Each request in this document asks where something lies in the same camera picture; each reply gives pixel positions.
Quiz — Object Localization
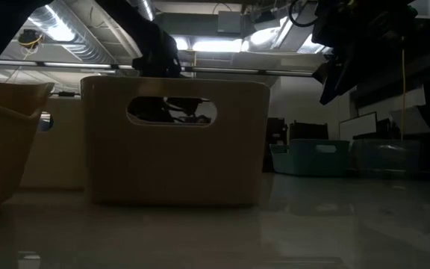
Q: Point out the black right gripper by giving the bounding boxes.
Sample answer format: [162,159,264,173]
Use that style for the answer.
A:
[311,0,420,106]

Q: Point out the light grey plastic bin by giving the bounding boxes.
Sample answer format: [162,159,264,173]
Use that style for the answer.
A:
[80,75,271,206]

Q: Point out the white plastic bin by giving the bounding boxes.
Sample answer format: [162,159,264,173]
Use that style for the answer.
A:
[19,95,89,190]

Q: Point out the orange plastic bin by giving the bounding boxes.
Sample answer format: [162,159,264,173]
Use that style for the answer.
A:
[0,81,55,210]

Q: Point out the white board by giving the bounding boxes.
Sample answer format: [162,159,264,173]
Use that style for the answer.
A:
[338,111,378,142]

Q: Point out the teal plastic bin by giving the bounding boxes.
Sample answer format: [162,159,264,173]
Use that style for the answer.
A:
[269,139,351,177]

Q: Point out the grey translucent plastic bin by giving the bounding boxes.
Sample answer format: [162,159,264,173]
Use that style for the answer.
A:
[351,137,423,176]

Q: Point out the ceiling light fixture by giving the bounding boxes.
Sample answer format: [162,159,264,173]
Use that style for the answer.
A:
[173,35,261,53]

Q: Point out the grey ceiling box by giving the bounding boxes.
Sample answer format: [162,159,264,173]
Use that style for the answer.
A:
[216,10,243,34]

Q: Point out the yellow hanging cable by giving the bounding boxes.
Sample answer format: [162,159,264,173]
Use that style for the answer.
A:
[399,48,407,141]

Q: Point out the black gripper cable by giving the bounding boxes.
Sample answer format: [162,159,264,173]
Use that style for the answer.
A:
[288,0,319,28]

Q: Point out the horizontal metal rail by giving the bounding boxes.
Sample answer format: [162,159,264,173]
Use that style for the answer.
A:
[0,58,315,78]

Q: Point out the silver ceiling duct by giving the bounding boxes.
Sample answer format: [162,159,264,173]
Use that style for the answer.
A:
[28,0,141,64]

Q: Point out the yellow cable reel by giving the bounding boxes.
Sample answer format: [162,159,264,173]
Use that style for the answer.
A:
[16,28,44,49]

